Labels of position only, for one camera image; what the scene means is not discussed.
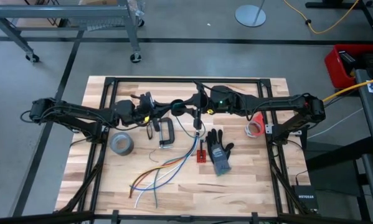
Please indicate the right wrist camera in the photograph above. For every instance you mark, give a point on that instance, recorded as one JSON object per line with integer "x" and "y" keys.
{"x": 223, "y": 102}

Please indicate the grey metal cart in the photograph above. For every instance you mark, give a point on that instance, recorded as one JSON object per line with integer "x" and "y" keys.
{"x": 58, "y": 11}

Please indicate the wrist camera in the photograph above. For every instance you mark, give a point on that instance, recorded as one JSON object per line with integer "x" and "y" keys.
{"x": 223, "y": 102}
{"x": 146, "y": 99}

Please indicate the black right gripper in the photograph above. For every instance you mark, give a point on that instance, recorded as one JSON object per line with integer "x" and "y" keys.
{"x": 208, "y": 99}

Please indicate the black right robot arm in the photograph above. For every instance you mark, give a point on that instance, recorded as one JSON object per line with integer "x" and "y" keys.
{"x": 282, "y": 101}

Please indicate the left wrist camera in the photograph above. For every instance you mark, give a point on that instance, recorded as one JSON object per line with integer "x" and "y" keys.
{"x": 146, "y": 99}

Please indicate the white bracket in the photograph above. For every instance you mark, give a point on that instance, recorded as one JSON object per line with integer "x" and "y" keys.
{"x": 269, "y": 128}

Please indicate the red plastic bin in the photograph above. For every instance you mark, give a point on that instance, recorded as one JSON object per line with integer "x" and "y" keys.
{"x": 334, "y": 68}

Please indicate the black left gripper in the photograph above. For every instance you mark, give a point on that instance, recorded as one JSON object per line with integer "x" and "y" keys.
{"x": 142, "y": 113}

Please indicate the black grey work glove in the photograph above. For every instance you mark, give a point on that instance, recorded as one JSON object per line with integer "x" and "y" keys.
{"x": 219, "y": 152}

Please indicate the white round pedestal table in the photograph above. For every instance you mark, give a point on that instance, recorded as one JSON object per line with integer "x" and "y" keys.
{"x": 250, "y": 15}

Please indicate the red and white box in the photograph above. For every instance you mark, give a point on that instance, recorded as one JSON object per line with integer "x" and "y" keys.
{"x": 258, "y": 124}

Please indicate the black desk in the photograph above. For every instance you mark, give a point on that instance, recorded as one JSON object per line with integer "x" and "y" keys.
{"x": 329, "y": 4}

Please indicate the black C-clamp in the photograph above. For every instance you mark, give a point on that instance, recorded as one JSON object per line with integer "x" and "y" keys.
{"x": 172, "y": 130}

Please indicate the grey duct tape roll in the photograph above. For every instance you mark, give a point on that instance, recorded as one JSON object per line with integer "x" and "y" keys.
{"x": 114, "y": 146}

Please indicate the red studded block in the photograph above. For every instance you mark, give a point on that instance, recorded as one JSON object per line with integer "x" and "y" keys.
{"x": 201, "y": 156}

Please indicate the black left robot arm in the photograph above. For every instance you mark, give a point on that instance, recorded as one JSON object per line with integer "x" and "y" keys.
{"x": 74, "y": 110}

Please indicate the black eyeglasses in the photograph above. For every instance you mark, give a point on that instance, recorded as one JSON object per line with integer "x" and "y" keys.
{"x": 149, "y": 130}

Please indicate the black network switch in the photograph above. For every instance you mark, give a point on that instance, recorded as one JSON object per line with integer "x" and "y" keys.
{"x": 305, "y": 199}

